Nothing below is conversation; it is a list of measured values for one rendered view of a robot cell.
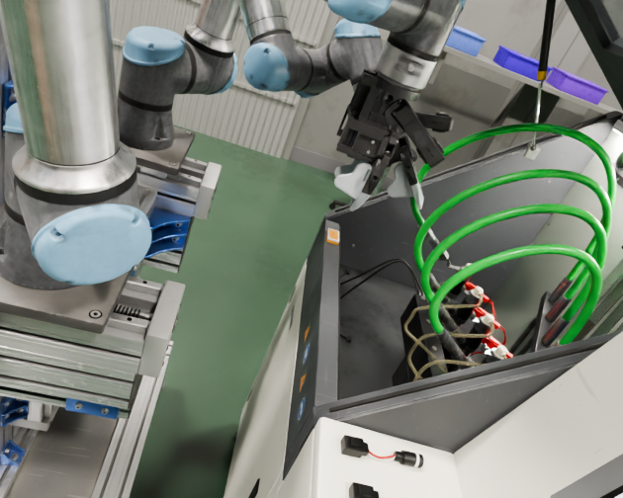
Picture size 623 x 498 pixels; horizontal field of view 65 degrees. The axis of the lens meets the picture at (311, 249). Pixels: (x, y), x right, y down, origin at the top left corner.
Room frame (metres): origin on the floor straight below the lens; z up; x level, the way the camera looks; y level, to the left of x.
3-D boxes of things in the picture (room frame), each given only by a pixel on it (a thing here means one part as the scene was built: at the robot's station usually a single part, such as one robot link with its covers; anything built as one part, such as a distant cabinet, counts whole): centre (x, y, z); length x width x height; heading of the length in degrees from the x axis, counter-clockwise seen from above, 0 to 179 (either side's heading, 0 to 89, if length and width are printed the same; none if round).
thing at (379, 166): (0.71, -0.04, 1.30); 0.05 x 0.02 x 0.09; 9
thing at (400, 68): (0.72, -0.02, 1.44); 0.08 x 0.08 x 0.05
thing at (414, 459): (0.48, -0.21, 0.99); 0.12 x 0.02 x 0.02; 102
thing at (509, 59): (3.72, -0.82, 1.31); 0.33 x 0.23 x 0.11; 104
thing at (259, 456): (0.86, -0.06, 0.44); 0.65 x 0.02 x 0.68; 9
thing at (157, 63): (1.02, 0.47, 1.20); 0.13 x 0.12 x 0.14; 153
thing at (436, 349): (0.78, -0.33, 0.91); 0.34 x 0.10 x 0.15; 9
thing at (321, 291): (0.86, -0.07, 0.87); 0.62 x 0.04 x 0.16; 9
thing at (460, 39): (3.59, -0.31, 1.31); 0.36 x 0.25 x 0.12; 104
